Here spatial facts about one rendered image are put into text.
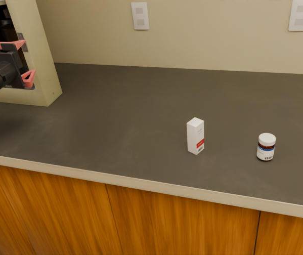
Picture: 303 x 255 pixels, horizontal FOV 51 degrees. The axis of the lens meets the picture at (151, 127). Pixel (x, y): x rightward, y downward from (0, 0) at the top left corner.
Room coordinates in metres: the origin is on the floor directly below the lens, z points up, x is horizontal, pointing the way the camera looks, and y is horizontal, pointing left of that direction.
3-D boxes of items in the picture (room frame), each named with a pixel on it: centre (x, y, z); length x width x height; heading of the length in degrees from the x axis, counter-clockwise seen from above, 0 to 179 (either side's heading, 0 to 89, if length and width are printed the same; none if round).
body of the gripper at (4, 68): (0.85, 0.39, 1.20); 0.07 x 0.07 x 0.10; 68
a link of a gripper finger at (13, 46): (0.91, 0.37, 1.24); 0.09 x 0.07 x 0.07; 158
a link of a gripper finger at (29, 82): (0.91, 0.37, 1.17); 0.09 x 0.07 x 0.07; 158
